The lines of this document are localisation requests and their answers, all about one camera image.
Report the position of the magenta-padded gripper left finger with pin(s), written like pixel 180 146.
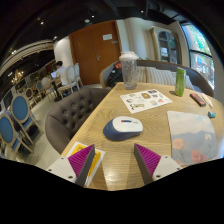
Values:
pixel 60 168

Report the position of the grey curved sofa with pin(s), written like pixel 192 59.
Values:
pixel 196 78

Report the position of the white sticker sheet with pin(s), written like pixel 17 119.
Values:
pixel 145 100

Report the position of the white chairs group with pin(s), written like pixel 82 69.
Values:
pixel 70 80

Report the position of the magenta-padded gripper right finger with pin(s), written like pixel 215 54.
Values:
pixel 166 166

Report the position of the black and orange flat case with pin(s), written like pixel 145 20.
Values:
pixel 197 99

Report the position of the small teal packet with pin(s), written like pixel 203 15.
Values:
pixel 211 115

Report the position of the blue-backed chairs group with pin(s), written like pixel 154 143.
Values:
pixel 20 110

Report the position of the green drink can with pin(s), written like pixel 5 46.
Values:
pixel 180 82

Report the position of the grey tufted armchair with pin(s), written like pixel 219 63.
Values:
pixel 70 113

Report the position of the white squeeze tube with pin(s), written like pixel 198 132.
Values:
pixel 207 100

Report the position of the arched glass-door cabinet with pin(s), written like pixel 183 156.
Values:
pixel 166 45

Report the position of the large black-framed window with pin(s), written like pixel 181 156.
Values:
pixel 200 53

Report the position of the brown wooden door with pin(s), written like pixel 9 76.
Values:
pixel 90 53

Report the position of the yellow and white code card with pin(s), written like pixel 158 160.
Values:
pixel 96 158

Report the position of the person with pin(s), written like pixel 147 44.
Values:
pixel 61 71

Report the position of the clear shaker bottle white lid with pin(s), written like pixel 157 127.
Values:
pixel 129 73

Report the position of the black backpack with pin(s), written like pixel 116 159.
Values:
pixel 115 76

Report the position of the floral landscape print mouse pad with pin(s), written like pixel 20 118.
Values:
pixel 191 136

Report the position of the white and blue computer mouse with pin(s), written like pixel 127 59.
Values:
pixel 125 126

